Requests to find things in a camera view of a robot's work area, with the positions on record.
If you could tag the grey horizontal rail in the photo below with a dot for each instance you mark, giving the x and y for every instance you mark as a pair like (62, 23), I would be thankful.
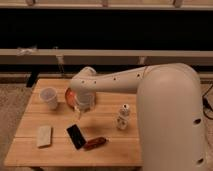
(103, 57)

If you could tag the small white bottle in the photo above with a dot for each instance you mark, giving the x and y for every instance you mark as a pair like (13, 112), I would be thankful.
(123, 117)

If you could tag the white sponge block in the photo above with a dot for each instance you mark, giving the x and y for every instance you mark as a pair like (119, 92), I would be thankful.
(44, 136)

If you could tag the brown sausage toy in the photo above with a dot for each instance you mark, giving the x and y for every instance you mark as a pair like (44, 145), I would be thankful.
(94, 143)

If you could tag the dark brown eraser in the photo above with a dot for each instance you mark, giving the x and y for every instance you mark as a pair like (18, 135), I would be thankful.
(76, 136)

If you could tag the wooden table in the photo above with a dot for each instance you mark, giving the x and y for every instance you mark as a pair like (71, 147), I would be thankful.
(122, 147)

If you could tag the orange bowl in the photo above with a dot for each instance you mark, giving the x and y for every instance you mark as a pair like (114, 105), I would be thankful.
(70, 98)

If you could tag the white plastic cup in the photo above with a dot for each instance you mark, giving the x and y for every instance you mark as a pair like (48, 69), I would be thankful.
(48, 95)

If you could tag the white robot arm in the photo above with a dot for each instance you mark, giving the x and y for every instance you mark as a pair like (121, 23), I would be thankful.
(169, 112)

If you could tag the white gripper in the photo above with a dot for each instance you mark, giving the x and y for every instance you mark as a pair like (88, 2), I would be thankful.
(84, 102)

